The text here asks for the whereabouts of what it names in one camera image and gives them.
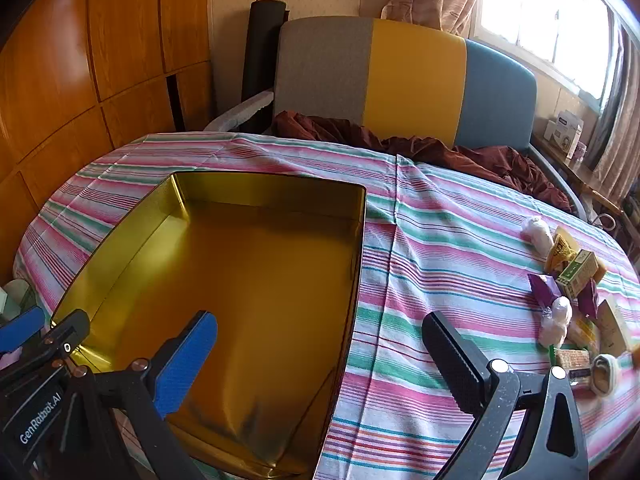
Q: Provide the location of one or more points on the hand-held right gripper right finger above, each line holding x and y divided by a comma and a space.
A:
457, 360

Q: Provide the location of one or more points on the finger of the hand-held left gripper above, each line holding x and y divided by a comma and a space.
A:
65, 337
20, 327

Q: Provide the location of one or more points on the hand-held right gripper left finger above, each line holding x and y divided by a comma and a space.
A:
185, 360

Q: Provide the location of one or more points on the white candy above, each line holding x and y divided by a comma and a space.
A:
557, 320
535, 232

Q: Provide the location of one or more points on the purple candy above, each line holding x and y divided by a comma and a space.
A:
542, 290
587, 302

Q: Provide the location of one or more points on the small brown cracker packet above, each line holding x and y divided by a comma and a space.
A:
572, 359

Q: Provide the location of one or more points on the gold metal tin box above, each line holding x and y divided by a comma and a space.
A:
260, 270

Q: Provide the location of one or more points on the small green white box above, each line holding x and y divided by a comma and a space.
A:
575, 272

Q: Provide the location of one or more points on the round pastry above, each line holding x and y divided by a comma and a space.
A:
605, 372

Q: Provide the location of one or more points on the yellow cake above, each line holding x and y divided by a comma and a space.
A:
560, 252

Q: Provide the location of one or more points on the yellow cake cube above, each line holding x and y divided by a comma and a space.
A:
601, 270

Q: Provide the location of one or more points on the striped pink green bedsheet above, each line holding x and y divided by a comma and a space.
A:
450, 240

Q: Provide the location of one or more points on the small dark packet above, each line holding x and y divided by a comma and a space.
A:
580, 377

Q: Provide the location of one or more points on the beige paper box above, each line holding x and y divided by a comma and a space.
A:
612, 330

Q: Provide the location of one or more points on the maroon cloth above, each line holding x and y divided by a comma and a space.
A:
450, 152

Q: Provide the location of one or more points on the wooden side table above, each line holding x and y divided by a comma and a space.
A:
575, 172

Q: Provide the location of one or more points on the small pink jar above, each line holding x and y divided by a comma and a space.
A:
579, 151

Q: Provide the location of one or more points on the white cardboard box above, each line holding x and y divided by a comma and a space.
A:
562, 132

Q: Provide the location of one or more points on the wooden wardrobe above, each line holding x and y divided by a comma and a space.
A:
100, 60

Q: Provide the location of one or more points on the grey yellow blue headboard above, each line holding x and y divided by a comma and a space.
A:
415, 70

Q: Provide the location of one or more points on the black rolled mat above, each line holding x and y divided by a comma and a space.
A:
262, 60

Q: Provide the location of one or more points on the window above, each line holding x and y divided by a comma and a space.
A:
540, 10

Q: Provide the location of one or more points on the grey bed rail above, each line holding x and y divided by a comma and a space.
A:
560, 175

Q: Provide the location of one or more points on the white bed rail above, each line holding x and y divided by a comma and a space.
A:
235, 110

